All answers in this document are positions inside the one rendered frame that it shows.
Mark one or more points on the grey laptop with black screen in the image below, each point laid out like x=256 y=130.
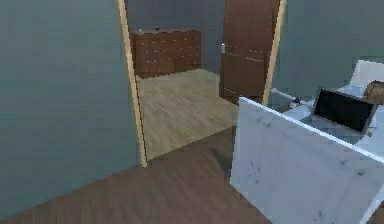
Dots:
x=343 y=110

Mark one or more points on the brown chest of drawers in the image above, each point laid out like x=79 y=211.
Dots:
x=166 y=51

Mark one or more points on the brown round object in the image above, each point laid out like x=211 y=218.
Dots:
x=376 y=91

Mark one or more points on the brown room door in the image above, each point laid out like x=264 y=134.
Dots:
x=248 y=46

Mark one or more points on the white marble desk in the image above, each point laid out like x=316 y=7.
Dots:
x=300 y=166

